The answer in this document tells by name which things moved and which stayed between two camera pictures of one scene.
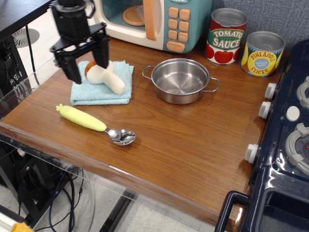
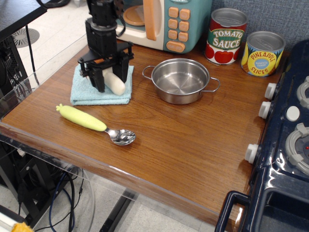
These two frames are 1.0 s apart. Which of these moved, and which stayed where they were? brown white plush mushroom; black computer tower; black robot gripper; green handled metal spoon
Moved: black robot gripper
Stayed: green handled metal spoon; black computer tower; brown white plush mushroom
